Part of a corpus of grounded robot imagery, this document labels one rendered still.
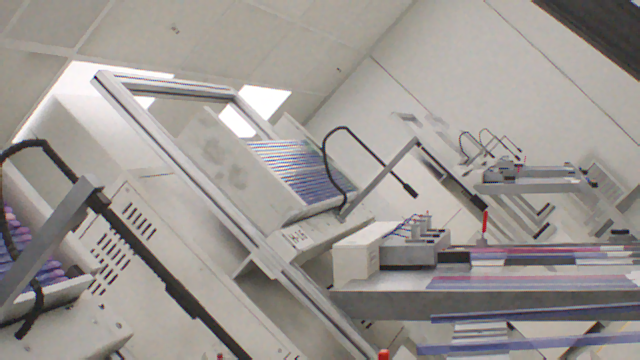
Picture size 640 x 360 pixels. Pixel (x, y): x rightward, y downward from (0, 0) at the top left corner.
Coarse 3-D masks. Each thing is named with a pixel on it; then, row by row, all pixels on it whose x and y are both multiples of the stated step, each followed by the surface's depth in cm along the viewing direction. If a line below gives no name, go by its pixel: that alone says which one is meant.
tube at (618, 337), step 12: (552, 336) 90; (564, 336) 90; (576, 336) 89; (588, 336) 89; (600, 336) 88; (612, 336) 88; (624, 336) 88; (636, 336) 88; (420, 348) 93; (432, 348) 92; (444, 348) 92; (456, 348) 92; (468, 348) 92; (480, 348) 91; (492, 348) 91; (504, 348) 91; (516, 348) 90; (528, 348) 90; (540, 348) 90
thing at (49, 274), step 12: (12, 216) 91; (12, 228) 89; (24, 228) 91; (0, 240) 86; (24, 240) 89; (0, 252) 84; (0, 264) 82; (12, 264) 84; (48, 264) 89; (60, 264) 91; (0, 276) 81; (36, 276) 86; (48, 276) 87; (60, 276) 89
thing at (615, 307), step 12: (480, 312) 114; (492, 312) 113; (504, 312) 112; (516, 312) 112; (528, 312) 111; (540, 312) 111; (552, 312) 111; (564, 312) 110; (576, 312) 110; (588, 312) 110; (600, 312) 109; (612, 312) 109
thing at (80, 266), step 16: (16, 176) 96; (16, 192) 95; (32, 192) 96; (16, 208) 98; (32, 208) 95; (48, 208) 96; (32, 224) 98; (64, 240) 94; (64, 256) 97; (80, 256) 94; (64, 272) 97; (80, 272) 95; (96, 272) 96; (48, 288) 84; (64, 288) 87; (80, 288) 92; (16, 304) 79; (32, 304) 82; (48, 304) 87; (64, 304) 91; (0, 320) 78; (16, 320) 82
